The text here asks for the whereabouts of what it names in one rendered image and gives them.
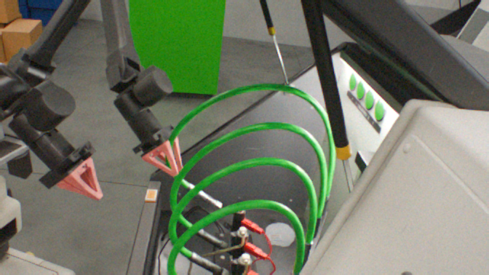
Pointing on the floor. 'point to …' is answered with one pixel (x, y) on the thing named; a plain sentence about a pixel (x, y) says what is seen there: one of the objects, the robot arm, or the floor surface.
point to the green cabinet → (180, 42)
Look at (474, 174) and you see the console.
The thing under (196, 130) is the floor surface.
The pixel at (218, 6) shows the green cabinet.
